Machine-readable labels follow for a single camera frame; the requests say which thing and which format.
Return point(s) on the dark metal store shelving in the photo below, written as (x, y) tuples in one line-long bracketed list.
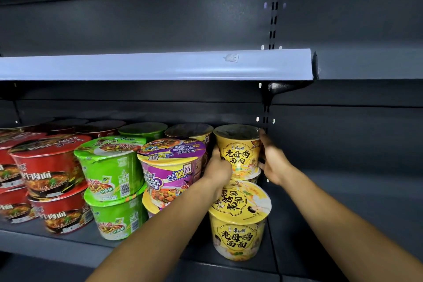
[(330, 126)]

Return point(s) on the person's right hand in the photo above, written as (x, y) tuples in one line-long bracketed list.
[(274, 162)]

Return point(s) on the green cup noodle bowl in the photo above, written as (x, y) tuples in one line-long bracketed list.
[(115, 219), (109, 169), (142, 129)]

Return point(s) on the person's right forearm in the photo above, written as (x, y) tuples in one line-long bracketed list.
[(347, 232)]

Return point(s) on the person's left hand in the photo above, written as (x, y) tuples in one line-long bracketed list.
[(218, 172)]

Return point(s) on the person's left forearm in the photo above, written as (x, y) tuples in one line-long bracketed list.
[(155, 238)]

